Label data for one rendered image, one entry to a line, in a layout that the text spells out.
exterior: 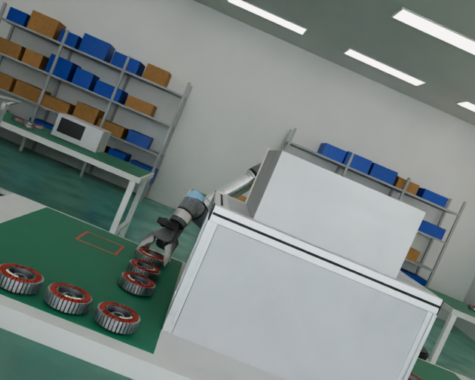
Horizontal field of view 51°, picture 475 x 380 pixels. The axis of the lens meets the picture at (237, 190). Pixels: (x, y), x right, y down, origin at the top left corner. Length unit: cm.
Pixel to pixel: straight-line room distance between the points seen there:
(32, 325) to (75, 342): 10
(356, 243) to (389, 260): 10
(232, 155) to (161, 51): 207
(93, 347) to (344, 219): 71
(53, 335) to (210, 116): 741
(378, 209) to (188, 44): 742
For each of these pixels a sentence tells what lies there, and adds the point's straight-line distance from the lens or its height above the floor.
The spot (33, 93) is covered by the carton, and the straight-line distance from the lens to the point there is 847.
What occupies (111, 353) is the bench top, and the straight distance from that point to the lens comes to 122.
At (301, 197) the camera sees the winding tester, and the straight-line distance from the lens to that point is 136.
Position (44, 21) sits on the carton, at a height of 198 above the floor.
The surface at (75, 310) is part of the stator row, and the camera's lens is 129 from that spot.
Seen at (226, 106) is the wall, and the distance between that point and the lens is 848.
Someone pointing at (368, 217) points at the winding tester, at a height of 124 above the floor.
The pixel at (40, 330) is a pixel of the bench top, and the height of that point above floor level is 73.
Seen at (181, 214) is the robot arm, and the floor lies 95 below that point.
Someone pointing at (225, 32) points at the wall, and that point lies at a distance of 866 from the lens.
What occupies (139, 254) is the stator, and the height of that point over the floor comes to 78.
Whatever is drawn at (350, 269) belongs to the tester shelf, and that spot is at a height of 109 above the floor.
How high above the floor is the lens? 126
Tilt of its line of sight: 4 degrees down
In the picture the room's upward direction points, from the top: 23 degrees clockwise
